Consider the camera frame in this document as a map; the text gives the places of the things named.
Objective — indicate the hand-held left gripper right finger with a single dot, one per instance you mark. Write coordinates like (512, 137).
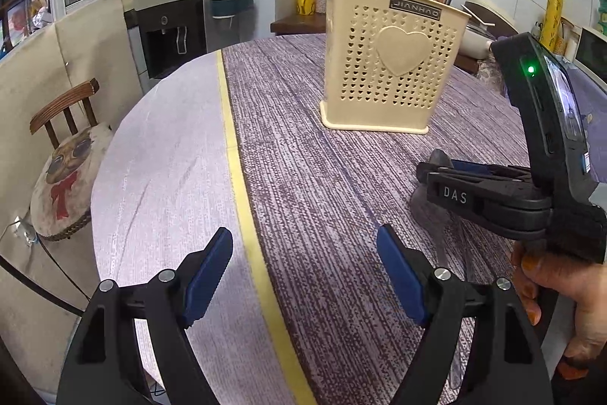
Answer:
(400, 272)

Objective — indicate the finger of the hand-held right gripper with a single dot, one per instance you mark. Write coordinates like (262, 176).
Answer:
(469, 168)
(498, 203)

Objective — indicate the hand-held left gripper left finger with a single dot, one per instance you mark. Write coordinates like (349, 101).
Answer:
(208, 277)

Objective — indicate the beige perforated utensil holder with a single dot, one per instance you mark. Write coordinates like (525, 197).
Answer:
(360, 68)

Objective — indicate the person's right hand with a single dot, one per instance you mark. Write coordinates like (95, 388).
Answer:
(588, 291)

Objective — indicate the purple floral cloth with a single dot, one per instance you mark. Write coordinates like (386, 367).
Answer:
(595, 125)

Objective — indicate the paisley cloth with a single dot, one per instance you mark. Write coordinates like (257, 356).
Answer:
(488, 75)

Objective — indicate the white microwave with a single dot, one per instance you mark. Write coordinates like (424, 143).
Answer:
(593, 51)

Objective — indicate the yellow packet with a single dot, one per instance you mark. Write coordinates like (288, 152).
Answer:
(552, 20)

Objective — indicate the purple woven tablecloth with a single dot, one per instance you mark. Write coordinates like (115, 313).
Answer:
(308, 196)

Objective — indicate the white rice cooker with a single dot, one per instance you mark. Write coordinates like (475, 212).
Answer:
(488, 25)

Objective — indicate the printed round chair cushion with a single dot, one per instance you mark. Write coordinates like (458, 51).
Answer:
(69, 182)

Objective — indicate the white plug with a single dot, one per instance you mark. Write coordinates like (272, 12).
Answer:
(26, 230)

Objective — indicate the wooden chair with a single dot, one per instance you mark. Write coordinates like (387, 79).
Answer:
(64, 101)

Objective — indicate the yellow cup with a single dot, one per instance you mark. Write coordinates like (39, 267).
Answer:
(306, 4)

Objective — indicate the water dispenser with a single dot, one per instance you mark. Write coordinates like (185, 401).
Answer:
(166, 25)

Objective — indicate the teal paper towel holder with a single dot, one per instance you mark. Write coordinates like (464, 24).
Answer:
(234, 5)

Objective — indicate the beige cover cloth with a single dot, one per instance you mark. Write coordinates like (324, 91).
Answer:
(28, 68)

